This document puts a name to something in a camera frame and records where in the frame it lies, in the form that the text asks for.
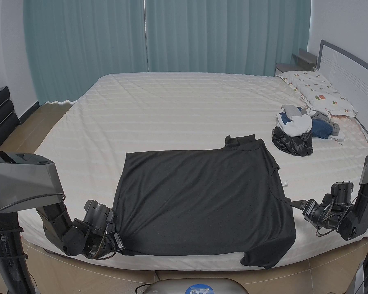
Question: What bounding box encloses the black shiny garment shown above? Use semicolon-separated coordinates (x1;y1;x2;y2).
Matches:
271;126;314;158

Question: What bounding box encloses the bed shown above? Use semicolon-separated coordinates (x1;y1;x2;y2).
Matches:
17;39;368;271

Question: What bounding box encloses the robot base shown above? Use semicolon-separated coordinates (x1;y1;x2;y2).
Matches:
146;277;249;294

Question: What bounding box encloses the black chest of drawers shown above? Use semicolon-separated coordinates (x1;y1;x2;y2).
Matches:
0;86;20;149

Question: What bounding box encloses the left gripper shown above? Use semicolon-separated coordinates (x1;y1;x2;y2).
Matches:
87;229;127;260

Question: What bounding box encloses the pile of clothes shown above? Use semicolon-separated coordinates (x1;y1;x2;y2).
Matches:
276;104;345;145

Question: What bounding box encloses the blue-green curtain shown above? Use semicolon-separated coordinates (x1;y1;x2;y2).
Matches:
144;0;312;78
23;0;148;106

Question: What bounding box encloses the grey bedside table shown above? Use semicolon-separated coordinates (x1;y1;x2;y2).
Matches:
275;48;318;77

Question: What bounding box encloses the black cable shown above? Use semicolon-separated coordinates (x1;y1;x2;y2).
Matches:
135;283;156;294
0;193;65;223

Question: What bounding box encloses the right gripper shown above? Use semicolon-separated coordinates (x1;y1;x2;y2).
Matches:
303;199;329;226

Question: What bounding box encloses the black T-shirt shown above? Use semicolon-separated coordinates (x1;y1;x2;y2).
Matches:
113;135;297;270

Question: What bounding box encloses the white printed pillow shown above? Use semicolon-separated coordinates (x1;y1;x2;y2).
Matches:
276;70;359;117

